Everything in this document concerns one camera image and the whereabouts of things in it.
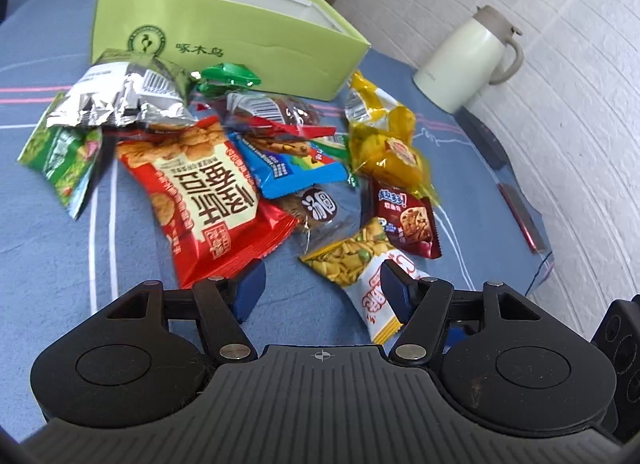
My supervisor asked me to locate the clear round-label brown cake packet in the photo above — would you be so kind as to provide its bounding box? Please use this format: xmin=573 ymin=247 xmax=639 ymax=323
xmin=277 ymin=185 xmax=363 ymax=255

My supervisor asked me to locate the blue cookie packet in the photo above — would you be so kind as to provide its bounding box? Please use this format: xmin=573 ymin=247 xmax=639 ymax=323
xmin=231 ymin=133 xmax=349 ymax=200

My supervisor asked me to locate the blue striped tablecloth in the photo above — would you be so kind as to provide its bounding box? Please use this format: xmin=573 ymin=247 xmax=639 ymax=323
xmin=0 ymin=0 xmax=556 ymax=445

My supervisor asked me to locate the green candy wrapper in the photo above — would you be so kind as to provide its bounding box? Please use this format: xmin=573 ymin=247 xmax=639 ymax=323
xmin=190 ymin=63 xmax=262 ymax=95

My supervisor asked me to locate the silver foil snack packet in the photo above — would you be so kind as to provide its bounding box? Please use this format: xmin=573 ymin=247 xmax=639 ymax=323
xmin=46 ymin=48 xmax=198 ymax=132

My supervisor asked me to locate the large red snack packet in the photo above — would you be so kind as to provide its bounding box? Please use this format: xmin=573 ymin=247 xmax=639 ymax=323
xmin=116 ymin=117 xmax=300 ymax=290

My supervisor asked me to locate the yellow pie snack packet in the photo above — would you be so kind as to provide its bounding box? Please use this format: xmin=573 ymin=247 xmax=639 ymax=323
xmin=345 ymin=71 xmax=417 ymax=137

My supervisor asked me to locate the dark red cookie packet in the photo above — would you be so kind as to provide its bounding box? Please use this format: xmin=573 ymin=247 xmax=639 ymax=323
xmin=370 ymin=178 xmax=443 ymax=260

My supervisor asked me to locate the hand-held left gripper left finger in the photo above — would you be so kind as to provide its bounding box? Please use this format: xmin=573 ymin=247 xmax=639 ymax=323
xmin=102 ymin=259 xmax=268 ymax=365

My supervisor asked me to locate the red phone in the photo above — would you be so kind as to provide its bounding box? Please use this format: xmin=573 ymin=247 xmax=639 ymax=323
xmin=497 ymin=183 xmax=548 ymax=255

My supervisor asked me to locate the clear barcode brown cake packet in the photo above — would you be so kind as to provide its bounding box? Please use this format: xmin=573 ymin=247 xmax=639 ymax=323
xmin=220 ymin=92 xmax=323 ymax=134

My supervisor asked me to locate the green pea snack packet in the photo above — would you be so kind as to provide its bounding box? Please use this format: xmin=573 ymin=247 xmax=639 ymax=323
xmin=17 ymin=92 xmax=106 ymax=221

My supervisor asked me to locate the cream thermos jug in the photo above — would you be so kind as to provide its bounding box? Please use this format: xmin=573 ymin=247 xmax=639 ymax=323
xmin=412 ymin=5 xmax=525 ymax=114

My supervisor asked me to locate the yellow white bean snack packet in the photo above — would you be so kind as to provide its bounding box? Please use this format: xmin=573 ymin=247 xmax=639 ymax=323
xmin=298 ymin=230 xmax=431 ymax=345

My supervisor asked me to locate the light green cardboard box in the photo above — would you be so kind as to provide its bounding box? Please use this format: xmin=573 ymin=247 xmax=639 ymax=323
xmin=91 ymin=0 xmax=372 ymax=102

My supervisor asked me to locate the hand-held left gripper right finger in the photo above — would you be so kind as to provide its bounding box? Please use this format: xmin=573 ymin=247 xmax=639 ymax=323
xmin=379 ymin=259 xmax=543 ymax=367

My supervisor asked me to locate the yellow clear pastry packet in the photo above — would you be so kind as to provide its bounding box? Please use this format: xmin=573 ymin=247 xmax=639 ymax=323
xmin=348 ymin=121 xmax=443 ymax=207

